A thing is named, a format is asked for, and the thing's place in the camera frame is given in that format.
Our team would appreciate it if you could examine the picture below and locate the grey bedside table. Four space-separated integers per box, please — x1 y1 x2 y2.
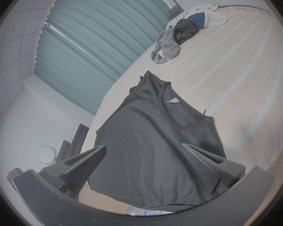
169 6 181 17

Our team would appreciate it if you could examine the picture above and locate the blue-green curtain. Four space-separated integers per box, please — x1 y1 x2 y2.
33 24 119 116
47 0 177 78

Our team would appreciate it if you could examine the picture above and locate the white printed pillow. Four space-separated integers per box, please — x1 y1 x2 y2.
166 3 218 31

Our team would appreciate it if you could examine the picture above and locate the grey garment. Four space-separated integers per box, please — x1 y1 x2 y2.
151 26 181 64

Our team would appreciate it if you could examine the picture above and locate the white garment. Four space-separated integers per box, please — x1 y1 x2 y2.
203 10 228 29

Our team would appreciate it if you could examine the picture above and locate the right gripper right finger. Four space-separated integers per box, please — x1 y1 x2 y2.
182 143 247 195

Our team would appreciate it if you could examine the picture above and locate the black patterned garment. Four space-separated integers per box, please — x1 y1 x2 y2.
173 18 200 45

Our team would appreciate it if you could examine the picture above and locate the black chest of drawers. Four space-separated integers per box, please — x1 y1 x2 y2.
69 124 90 158

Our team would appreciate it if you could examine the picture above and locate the round white-framed mirror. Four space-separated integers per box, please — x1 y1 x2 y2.
38 145 55 164

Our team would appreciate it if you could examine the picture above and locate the bed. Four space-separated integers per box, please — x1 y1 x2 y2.
81 0 283 185

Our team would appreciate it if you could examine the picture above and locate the black T-shirt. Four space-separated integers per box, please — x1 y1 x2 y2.
87 70 227 209

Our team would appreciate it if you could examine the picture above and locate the dark blue garment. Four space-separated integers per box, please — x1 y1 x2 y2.
187 12 207 30

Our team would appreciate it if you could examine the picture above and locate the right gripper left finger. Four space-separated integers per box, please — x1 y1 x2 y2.
39 145 107 196

